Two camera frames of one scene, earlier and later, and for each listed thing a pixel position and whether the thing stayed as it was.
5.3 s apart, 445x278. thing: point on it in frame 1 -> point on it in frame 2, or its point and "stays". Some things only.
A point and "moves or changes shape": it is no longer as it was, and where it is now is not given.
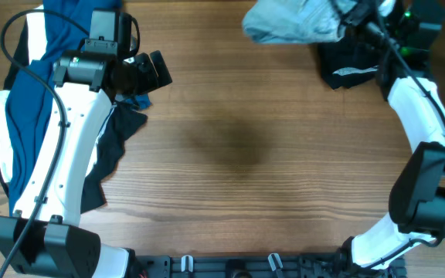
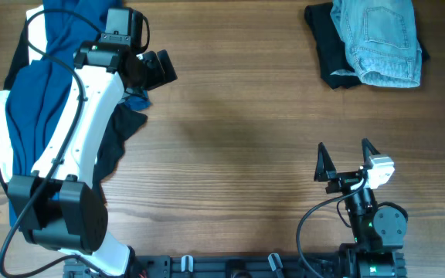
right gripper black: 367,10 -> 324,169
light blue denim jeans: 297,22 moves or changes shape
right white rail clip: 273,261 stays
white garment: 37,41 stays
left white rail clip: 185,259 stays
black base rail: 260,266 stays
